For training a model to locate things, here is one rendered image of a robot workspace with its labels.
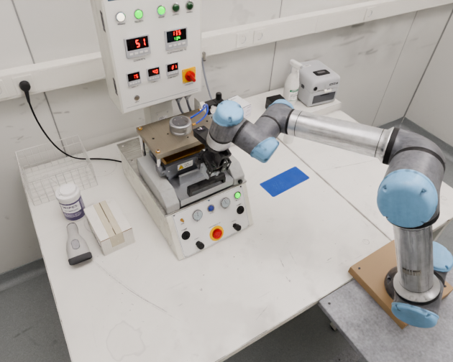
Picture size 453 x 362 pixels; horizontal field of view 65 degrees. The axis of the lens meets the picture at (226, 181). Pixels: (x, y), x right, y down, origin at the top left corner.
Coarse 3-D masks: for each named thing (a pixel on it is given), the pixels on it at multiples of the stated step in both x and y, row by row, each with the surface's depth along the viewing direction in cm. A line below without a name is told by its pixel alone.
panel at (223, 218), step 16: (224, 192) 133; (240, 192) 137; (192, 208) 128; (208, 208) 131; (224, 208) 135; (176, 224) 126; (192, 224) 129; (208, 224) 133; (224, 224) 137; (240, 224) 141; (192, 240) 131; (208, 240) 135
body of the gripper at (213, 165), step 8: (200, 152) 112; (208, 152) 111; (216, 152) 105; (224, 152) 109; (208, 160) 110; (216, 160) 108; (224, 160) 107; (208, 168) 111; (216, 168) 110; (224, 168) 114
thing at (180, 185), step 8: (184, 176) 127; (192, 176) 129; (200, 176) 132; (176, 184) 129; (184, 184) 129; (216, 184) 130; (224, 184) 131; (232, 184) 134; (176, 192) 126; (184, 192) 126; (192, 192) 126; (200, 192) 126; (208, 192) 129; (184, 200) 124; (192, 200) 126
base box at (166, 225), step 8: (120, 152) 151; (128, 168) 149; (128, 176) 155; (136, 176) 141; (136, 184) 147; (144, 192) 140; (144, 200) 145; (152, 200) 132; (248, 200) 140; (152, 208) 137; (248, 208) 141; (152, 216) 142; (160, 216) 130; (168, 216) 124; (248, 216) 142; (160, 224) 135; (168, 224) 125; (168, 232) 128; (168, 240) 133; (176, 240) 128; (176, 248) 129; (176, 256) 132
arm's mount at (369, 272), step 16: (368, 256) 131; (384, 256) 131; (352, 272) 129; (368, 272) 127; (384, 272) 127; (368, 288) 124; (384, 288) 123; (448, 288) 123; (384, 304) 120; (400, 320) 116
